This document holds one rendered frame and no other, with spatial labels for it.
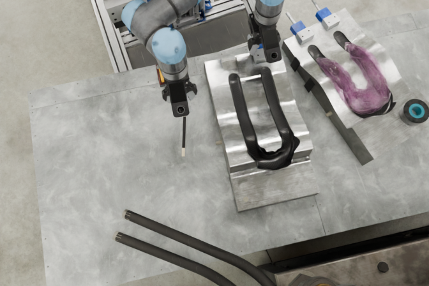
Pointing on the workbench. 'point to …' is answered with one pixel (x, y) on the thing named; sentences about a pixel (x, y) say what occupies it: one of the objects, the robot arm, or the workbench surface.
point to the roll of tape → (421, 108)
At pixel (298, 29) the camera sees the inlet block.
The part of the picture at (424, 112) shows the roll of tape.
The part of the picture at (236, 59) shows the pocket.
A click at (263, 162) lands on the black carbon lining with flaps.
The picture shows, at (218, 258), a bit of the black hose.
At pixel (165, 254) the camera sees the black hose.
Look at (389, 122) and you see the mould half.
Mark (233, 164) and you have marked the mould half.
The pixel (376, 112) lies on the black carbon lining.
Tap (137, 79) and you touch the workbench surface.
